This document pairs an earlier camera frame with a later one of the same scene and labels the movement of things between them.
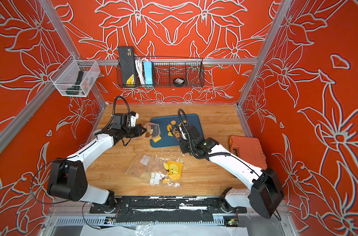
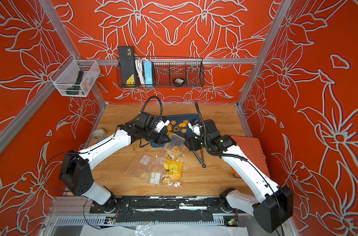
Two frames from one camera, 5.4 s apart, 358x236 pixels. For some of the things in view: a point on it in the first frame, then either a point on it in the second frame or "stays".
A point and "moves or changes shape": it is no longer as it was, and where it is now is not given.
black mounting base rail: [169, 204] stays
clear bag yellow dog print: [153, 131] moves or changes shape
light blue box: [148, 72] stays
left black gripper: [138, 132] -> [161, 138]
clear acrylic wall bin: [75, 77] stays
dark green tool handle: [74, 89] stays
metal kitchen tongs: [179, 131] -> [200, 160]
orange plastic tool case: [249, 149] stays
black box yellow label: [127, 59] stays
